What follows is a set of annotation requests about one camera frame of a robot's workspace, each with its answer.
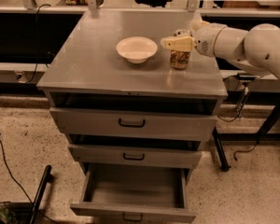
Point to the grey top drawer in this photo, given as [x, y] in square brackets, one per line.
[134, 124]

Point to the black power adapter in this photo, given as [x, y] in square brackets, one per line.
[245, 76]

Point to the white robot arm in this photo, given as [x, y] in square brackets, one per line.
[256, 51]

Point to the grey drawer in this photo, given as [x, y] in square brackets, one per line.
[139, 156]
[134, 124]
[134, 193]

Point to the orange soda can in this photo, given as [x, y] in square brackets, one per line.
[179, 59]

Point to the black table frame leg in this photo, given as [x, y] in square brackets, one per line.
[261, 135]

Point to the white bowl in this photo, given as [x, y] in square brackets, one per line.
[136, 49]

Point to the grey drawer cabinet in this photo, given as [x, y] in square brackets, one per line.
[88, 73]

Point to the grey middle drawer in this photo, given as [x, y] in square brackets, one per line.
[139, 156]

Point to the black wire basket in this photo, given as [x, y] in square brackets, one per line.
[7, 215]

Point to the grey bottom drawer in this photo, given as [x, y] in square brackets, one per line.
[134, 193]

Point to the black floor stand leg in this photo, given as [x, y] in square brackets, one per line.
[46, 178]

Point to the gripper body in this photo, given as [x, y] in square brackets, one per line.
[207, 39]

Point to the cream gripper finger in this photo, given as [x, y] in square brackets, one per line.
[178, 43]

